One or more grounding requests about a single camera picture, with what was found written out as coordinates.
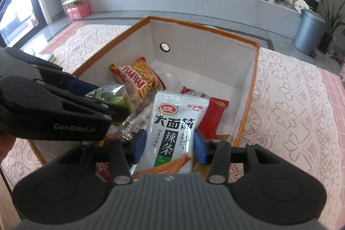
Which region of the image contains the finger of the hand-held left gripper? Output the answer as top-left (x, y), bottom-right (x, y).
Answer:
top-left (46, 84), bottom-right (130, 123)
top-left (5, 47), bottom-right (99, 96)

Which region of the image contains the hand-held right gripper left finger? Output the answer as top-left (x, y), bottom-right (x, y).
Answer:
top-left (56, 129), bottom-right (147, 185)

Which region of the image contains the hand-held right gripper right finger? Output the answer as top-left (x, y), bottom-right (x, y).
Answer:
top-left (193, 128), bottom-right (282, 185)

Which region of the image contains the green snack packet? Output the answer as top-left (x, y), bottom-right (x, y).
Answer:
top-left (85, 82), bottom-right (135, 117)

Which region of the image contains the clear snack packet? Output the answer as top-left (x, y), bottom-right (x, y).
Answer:
top-left (108, 103), bottom-right (151, 141)

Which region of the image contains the red foil snack packet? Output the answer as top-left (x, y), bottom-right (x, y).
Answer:
top-left (180, 87), bottom-right (229, 140)

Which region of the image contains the white snack packet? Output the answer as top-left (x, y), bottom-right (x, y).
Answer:
top-left (131, 91), bottom-right (211, 179)

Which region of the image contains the dark red meat packet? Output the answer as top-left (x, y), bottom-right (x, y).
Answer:
top-left (96, 161), bottom-right (112, 182)

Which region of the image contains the orange stick snack packet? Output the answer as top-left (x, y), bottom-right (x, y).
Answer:
top-left (108, 57), bottom-right (166, 102)

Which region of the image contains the orange cardboard box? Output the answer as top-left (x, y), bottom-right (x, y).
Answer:
top-left (27, 16), bottom-right (260, 166)

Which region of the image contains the pink storage box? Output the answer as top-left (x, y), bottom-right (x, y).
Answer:
top-left (66, 2), bottom-right (91, 21)

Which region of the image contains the white lace tablecloth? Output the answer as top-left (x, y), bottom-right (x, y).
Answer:
top-left (0, 24), bottom-right (337, 220)

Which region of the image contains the blue pedal trash can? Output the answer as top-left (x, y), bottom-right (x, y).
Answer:
top-left (293, 8), bottom-right (326, 56)

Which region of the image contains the long-leaf potted plant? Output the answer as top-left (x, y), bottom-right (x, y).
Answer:
top-left (314, 0), bottom-right (345, 54)

